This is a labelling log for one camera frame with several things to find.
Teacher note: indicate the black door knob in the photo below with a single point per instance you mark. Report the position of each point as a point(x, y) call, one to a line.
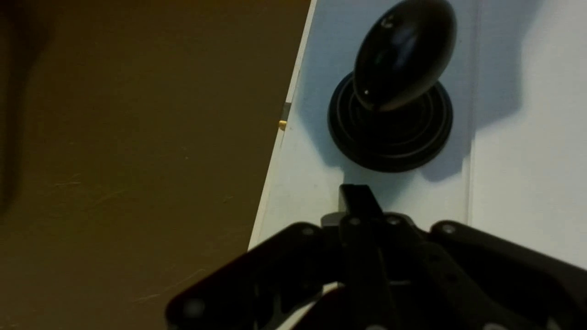
point(391, 112)

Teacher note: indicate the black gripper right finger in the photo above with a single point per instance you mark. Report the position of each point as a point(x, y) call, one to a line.
point(450, 277)

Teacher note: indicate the white panel door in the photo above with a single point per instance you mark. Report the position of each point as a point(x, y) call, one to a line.
point(512, 167)

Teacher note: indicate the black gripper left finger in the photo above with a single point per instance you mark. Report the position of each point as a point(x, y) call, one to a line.
point(261, 288)

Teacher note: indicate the brass door latch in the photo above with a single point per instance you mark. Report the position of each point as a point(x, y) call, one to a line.
point(285, 113)

